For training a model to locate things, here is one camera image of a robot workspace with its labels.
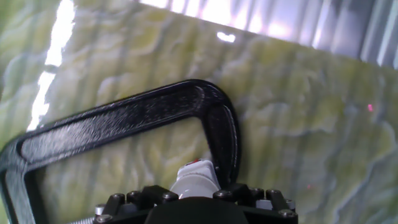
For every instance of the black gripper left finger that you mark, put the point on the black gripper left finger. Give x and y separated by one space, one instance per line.
133 199

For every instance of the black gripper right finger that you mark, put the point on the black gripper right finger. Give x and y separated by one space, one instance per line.
267 202

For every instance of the white light bulb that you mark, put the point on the white light bulb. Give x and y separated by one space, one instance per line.
194 186

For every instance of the white lamp socket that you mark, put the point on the white lamp socket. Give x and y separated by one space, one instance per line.
196 168

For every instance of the black C-clamp with steel screw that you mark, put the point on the black C-clamp with steel screw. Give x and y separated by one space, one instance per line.
124 118

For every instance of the green marble pattern mat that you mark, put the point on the green marble pattern mat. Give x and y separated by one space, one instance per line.
311 124

